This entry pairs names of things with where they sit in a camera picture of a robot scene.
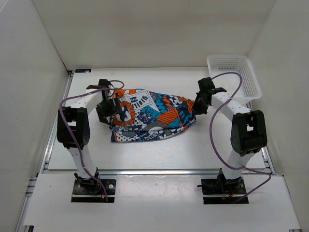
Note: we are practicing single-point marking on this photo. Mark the white plastic mesh basket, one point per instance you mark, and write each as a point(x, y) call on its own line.
point(227, 69)

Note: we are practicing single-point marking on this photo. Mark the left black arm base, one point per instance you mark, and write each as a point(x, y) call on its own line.
point(92, 192)

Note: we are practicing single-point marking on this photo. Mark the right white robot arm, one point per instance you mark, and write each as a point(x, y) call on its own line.
point(248, 130)

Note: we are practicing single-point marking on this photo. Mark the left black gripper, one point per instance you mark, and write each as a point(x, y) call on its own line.
point(116, 110)

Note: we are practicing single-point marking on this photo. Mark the small dark label sticker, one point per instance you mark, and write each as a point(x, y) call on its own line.
point(83, 70)

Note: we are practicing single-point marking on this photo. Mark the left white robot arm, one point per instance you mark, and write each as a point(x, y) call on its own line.
point(73, 128)

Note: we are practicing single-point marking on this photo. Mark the aluminium front rail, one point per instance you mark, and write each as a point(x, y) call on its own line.
point(149, 172)

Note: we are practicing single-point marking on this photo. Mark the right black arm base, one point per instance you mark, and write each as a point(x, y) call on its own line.
point(213, 194)

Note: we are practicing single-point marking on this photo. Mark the colourful patterned shorts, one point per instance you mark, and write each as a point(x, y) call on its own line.
point(148, 116)

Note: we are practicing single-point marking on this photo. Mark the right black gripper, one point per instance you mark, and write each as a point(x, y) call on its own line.
point(197, 110)

